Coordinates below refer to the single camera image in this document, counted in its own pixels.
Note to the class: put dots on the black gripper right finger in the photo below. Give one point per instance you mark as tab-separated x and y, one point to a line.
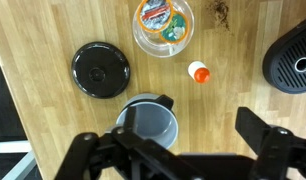
276	150

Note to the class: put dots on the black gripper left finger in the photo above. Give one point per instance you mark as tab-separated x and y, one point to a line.
103	156

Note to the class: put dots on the white bottle orange cap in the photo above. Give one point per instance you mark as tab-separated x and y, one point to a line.
199	71

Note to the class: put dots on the black round pot lid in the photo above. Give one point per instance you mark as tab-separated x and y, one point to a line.
100	70

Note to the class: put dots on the black coffee machine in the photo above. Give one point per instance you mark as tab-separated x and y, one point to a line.
286	63

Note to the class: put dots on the clear glass bowl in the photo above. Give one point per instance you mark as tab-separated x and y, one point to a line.
143	43

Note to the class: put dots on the coffee pod green foil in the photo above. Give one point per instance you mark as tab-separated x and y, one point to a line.
176	28

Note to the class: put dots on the spilled coffee grounds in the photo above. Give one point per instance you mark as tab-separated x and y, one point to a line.
221	11

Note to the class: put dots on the white table frame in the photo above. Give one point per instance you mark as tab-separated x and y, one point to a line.
16	163

